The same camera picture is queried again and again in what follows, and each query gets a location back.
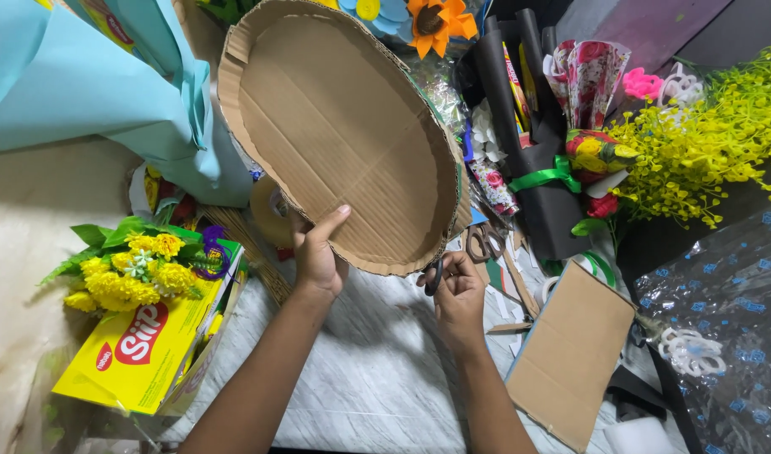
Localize person's right hand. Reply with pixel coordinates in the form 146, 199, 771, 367
416, 250, 487, 346

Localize purple ribbon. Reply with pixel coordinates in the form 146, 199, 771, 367
195, 225, 233, 281

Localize white paper flower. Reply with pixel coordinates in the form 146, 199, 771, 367
471, 98, 509, 164

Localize brown-handled scissors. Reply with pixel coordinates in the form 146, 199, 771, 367
465, 221, 507, 264

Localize yellow-green artificial foliage spray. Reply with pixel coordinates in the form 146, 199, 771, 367
603, 40, 771, 231

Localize yellow artificial flower bunch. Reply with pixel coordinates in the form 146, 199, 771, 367
40, 216, 235, 314

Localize yellow cardboard box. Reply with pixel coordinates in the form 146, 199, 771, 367
51, 238, 250, 417

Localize light blue paper sheet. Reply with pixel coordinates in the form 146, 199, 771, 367
0, 0, 254, 209

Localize oval cardboard tray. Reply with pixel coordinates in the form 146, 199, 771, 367
217, 0, 473, 277

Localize black-handled scissors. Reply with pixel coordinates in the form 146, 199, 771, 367
424, 255, 445, 297

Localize rose print wrapping cone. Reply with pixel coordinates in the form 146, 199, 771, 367
542, 39, 632, 131

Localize colourful floral wrapped bouquet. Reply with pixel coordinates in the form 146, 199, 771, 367
564, 128, 641, 185

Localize clear tape roll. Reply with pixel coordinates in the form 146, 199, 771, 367
249, 174, 296, 248

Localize clear blue-print cellophane sheet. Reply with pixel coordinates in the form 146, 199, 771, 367
633, 202, 771, 454

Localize green ribbon roll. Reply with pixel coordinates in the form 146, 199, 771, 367
542, 250, 617, 291

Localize orange paper sunflower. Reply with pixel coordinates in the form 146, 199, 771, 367
405, 0, 480, 59

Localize person's left hand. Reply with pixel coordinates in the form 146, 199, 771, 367
289, 203, 352, 300

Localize small rose print wrap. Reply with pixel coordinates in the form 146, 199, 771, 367
469, 158, 520, 218

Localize pink paper flower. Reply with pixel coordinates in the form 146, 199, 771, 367
622, 67, 665, 102

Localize blue paper flower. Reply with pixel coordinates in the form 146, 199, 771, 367
336, 0, 414, 39

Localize bundle of brown sticks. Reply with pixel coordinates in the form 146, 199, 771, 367
199, 203, 294, 306

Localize flat brown cardboard piece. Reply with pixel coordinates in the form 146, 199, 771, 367
505, 260, 639, 454

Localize red artificial rose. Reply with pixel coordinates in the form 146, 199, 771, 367
586, 192, 621, 219

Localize black paper roll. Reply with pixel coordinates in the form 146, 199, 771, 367
458, 8, 591, 261

